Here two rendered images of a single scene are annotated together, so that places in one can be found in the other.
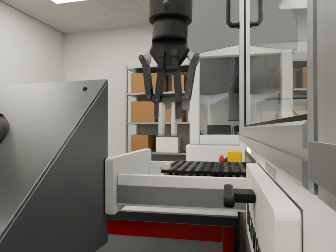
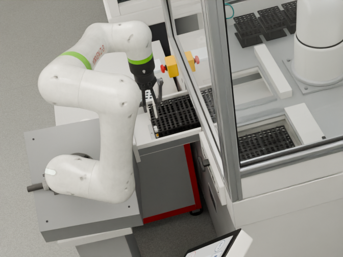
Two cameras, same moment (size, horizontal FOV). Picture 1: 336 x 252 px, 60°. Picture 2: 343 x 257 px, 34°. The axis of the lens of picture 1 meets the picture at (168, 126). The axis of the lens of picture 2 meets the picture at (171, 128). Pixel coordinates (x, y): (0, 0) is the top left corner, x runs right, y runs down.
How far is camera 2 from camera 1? 1.77 m
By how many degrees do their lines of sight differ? 47
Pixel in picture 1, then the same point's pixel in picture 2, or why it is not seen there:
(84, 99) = not seen: hidden behind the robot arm
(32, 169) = not seen: hidden behind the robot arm
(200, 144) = (121, 15)
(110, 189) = (137, 154)
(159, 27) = (141, 79)
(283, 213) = (220, 186)
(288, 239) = (222, 189)
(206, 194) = (181, 140)
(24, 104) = (86, 141)
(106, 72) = not seen: outside the picture
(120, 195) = (140, 152)
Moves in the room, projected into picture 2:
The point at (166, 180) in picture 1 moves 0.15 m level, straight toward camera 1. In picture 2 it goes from (161, 140) to (176, 165)
